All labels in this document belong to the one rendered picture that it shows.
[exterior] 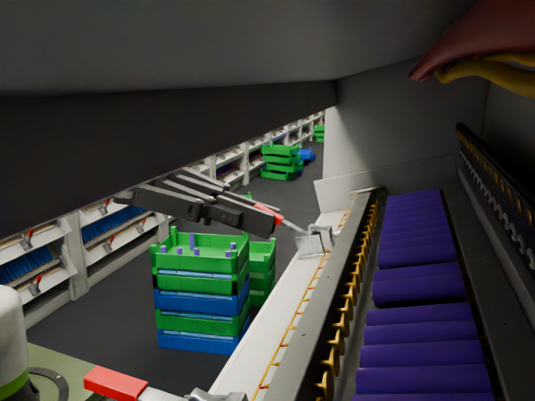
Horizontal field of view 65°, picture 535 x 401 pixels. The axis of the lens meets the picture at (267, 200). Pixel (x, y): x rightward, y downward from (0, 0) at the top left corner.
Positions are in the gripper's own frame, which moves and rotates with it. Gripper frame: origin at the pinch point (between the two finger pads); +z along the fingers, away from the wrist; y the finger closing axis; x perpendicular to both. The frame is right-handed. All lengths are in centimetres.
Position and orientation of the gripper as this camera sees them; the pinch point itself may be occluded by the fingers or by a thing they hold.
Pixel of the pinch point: (246, 214)
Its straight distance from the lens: 48.2
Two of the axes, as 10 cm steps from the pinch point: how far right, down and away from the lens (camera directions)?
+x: 2.3, -9.1, -3.5
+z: 9.2, 3.2, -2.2
